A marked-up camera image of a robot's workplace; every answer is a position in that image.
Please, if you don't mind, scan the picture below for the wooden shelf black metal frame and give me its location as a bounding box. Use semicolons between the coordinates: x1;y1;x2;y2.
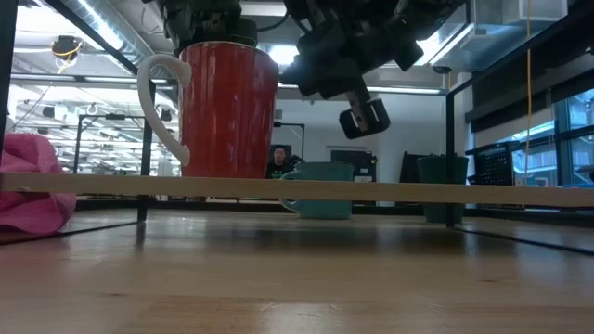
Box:
0;0;594;256

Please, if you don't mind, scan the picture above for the white and brown mug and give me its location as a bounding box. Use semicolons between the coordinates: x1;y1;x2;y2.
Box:
136;40;280;180

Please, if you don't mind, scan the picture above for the yellow black cord reel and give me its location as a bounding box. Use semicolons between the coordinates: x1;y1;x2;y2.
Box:
49;34;85;62

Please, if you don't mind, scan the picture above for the pink fluffy cloth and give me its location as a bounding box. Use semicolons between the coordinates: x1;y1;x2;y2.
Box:
0;132;78;236

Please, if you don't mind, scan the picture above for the black perforated crate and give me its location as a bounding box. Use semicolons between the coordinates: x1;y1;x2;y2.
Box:
471;144;515;186

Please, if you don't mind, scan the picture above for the black aluminium table frame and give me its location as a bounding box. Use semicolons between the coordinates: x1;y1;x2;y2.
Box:
76;197;594;229

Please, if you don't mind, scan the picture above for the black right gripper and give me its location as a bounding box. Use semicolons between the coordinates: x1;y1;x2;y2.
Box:
280;0;426;140

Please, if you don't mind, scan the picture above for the dark green cup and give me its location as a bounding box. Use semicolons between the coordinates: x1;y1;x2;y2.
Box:
416;155;470;225

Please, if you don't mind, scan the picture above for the person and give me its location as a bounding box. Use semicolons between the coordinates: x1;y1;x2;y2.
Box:
265;144;298;180

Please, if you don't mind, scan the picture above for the black chair back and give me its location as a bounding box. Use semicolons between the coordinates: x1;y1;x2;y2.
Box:
399;151;421;185

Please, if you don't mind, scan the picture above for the teal enamel mug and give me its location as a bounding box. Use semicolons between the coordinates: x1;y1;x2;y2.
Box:
279;161;356;220

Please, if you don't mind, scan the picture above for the distant black metal frame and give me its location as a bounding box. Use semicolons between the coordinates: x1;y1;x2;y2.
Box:
75;113;154;176

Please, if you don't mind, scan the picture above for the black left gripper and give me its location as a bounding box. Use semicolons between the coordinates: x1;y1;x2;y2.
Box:
160;0;259;47

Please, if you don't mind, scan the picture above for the silver ceiling duct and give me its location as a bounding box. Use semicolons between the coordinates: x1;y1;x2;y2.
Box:
59;0;180;80

